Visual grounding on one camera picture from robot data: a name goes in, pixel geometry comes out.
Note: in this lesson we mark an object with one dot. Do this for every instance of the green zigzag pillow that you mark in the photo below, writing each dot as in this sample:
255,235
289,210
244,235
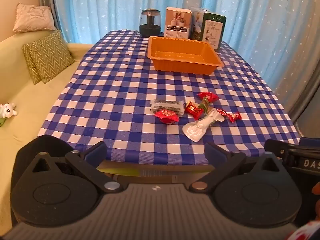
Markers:
30,65
52,55

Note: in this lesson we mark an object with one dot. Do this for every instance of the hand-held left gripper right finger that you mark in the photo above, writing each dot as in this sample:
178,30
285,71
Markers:
215,153

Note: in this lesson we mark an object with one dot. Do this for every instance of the orange plastic tray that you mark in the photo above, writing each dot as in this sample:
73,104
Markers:
180,65

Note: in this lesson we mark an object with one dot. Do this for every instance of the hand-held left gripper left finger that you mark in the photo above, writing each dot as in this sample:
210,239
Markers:
96,153

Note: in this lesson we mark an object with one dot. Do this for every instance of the light green sofa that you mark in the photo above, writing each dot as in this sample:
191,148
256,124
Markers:
30,100

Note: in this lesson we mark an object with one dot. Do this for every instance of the white snack pouch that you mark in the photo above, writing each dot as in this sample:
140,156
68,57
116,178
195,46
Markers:
197,128

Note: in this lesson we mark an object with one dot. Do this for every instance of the beige satin pillow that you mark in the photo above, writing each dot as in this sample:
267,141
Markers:
32,17

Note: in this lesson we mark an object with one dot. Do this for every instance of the large red candy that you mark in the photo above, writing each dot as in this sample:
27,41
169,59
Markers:
193,110

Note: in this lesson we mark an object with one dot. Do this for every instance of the green orange candy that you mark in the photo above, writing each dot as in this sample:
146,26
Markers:
205,105

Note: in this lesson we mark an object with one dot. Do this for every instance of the red white patterned clothing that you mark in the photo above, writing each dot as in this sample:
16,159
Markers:
305,232

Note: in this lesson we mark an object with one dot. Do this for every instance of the person's right hand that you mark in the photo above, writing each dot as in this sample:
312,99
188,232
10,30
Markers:
317,187

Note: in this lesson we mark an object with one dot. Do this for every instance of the grey curtain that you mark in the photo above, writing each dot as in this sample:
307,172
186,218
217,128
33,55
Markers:
300,92

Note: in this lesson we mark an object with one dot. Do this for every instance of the green carry box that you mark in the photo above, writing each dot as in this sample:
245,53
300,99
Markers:
212,32

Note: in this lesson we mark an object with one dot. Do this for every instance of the white plush toy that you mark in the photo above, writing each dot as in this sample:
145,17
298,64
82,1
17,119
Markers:
7,110

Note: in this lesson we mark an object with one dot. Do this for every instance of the red jelly cup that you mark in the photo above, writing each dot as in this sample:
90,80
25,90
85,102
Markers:
167,116

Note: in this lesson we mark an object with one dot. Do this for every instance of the blue white checkered tablecloth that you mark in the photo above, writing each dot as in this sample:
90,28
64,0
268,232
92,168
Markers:
112,80

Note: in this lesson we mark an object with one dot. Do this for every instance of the white product box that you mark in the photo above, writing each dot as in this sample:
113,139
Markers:
178,22

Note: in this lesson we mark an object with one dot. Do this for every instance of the dark glass humidifier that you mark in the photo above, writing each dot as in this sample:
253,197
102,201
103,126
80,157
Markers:
150,27

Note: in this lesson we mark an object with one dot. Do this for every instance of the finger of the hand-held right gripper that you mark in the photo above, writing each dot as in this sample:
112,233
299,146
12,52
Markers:
277,146

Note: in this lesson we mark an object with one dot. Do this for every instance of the blue star curtain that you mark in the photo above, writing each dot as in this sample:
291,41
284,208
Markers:
112,5

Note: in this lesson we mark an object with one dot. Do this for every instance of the black sesame bar packet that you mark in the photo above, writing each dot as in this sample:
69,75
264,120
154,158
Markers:
165,105

